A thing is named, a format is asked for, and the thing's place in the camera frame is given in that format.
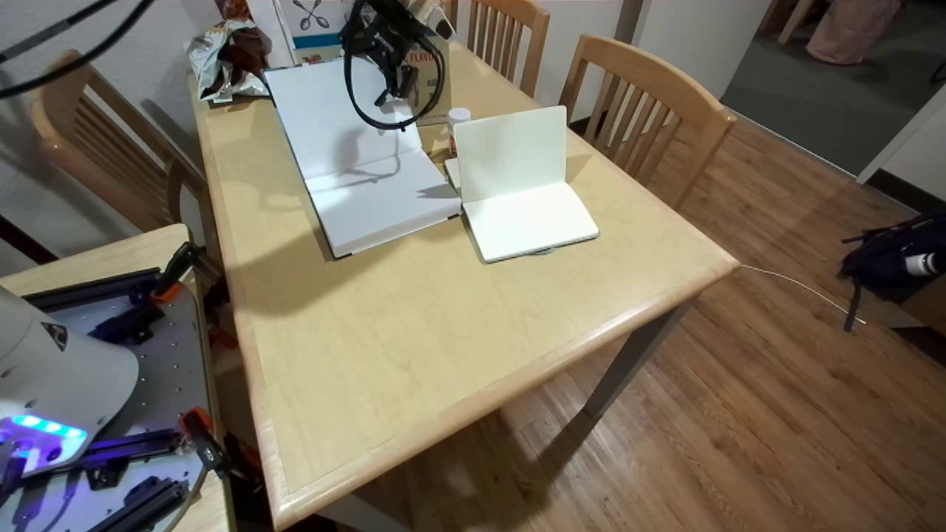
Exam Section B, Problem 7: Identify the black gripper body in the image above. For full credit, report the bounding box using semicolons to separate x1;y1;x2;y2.
352;0;448;72

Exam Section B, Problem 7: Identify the probability textbook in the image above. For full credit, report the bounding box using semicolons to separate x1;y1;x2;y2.
259;55;464;264

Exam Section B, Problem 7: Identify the printed cardboard box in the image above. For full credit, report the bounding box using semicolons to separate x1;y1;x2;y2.
246;0;459;73

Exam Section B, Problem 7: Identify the light wooden dining chair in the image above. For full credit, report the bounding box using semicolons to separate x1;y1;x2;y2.
459;0;553;101
24;46;215;261
555;33;739;213

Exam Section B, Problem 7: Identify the crumpled snack bag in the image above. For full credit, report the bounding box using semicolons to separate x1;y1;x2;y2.
182;14;274;110

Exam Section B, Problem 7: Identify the black orange clamp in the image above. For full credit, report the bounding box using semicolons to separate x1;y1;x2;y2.
145;239;218;311
178;406;265;496

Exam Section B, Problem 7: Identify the grey metal table leg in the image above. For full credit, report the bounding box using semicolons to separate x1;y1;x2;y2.
528;302;694;487

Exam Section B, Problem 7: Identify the pink cloth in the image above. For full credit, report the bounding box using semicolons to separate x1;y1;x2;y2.
803;0;905;69

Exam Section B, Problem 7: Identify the black backpack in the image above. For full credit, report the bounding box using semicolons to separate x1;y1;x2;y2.
840;213;946;333

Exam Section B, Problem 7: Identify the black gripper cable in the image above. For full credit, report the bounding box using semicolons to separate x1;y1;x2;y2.
339;8;448;134

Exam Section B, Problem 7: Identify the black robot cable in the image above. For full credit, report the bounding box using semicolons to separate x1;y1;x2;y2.
0;0;160;104

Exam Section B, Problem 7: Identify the white floor cable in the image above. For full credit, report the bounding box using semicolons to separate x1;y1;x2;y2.
735;261;871;330

